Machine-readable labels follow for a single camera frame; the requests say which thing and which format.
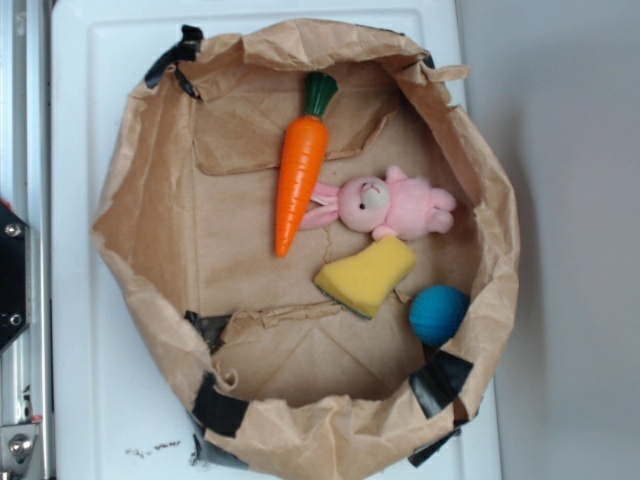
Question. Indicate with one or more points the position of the brown paper bag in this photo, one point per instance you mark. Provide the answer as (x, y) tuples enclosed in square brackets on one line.
[(282, 379)]

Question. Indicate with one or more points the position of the blue ball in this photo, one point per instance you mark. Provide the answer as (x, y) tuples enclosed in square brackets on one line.
[(437, 313)]

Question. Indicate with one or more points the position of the orange plastic toy carrot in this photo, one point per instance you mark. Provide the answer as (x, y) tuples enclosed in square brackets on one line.
[(304, 150)]

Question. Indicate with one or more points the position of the pink plush bunny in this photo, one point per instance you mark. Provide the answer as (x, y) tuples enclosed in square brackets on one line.
[(397, 205)]

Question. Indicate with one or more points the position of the aluminium frame rail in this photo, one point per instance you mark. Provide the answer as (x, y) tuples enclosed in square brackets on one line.
[(27, 418)]

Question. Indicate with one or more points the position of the black metal bracket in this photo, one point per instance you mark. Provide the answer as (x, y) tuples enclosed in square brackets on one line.
[(14, 276)]

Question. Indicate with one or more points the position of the yellow sponge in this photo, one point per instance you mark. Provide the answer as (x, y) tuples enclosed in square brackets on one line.
[(363, 281)]

